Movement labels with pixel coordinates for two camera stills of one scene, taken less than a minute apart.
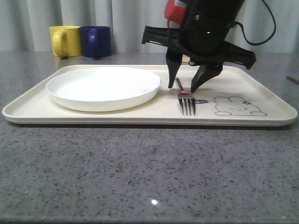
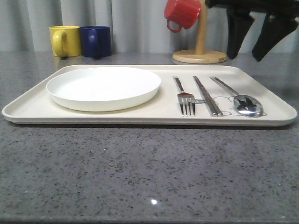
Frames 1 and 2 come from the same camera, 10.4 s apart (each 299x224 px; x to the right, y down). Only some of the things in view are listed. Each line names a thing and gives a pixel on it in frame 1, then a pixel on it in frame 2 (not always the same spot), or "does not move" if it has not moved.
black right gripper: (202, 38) to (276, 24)
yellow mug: (66, 40) does not move
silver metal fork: (187, 98) does not move
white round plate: (103, 89) does not move
